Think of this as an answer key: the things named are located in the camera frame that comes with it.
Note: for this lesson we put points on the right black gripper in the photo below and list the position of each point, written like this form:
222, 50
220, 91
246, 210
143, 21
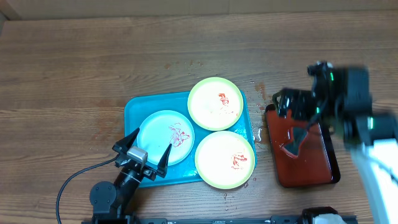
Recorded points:
292, 101

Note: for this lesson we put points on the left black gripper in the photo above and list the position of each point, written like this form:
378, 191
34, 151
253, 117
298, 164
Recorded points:
160, 170

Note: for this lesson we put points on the light blue round plate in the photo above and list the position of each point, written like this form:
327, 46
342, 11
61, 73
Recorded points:
166, 128

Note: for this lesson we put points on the green rimmed plate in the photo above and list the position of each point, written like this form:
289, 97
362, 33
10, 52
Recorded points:
225, 160
215, 103

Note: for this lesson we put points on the pink and black sponge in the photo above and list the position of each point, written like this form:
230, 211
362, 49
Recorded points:
296, 136

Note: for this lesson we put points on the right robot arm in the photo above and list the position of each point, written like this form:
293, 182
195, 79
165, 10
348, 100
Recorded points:
370, 137

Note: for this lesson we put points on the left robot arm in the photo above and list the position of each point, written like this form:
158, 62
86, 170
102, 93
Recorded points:
110, 199

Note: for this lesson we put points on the red black lacquer tray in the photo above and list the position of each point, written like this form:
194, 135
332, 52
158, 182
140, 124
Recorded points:
316, 163

